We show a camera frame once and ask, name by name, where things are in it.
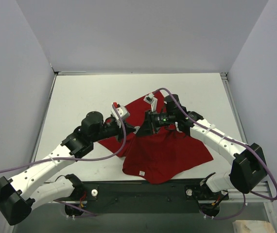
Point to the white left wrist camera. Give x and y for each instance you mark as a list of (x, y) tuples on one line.
[(119, 113)]

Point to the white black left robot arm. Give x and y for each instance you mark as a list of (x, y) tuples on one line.
[(22, 193)]

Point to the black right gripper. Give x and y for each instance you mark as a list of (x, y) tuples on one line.
[(150, 122)]

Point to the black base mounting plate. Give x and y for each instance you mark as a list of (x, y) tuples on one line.
[(184, 188)]

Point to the aluminium table edge rail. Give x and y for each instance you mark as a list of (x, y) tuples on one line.
[(64, 73)]

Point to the red t-shirt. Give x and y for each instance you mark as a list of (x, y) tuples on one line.
[(159, 157)]

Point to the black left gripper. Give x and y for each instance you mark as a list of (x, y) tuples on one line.
[(122, 130)]

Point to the round painted brooch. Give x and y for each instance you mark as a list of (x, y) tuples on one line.
[(136, 128)]

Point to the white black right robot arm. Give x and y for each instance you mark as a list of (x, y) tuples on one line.
[(247, 170)]

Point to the beige foam block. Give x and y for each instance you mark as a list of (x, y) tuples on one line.
[(252, 226)]

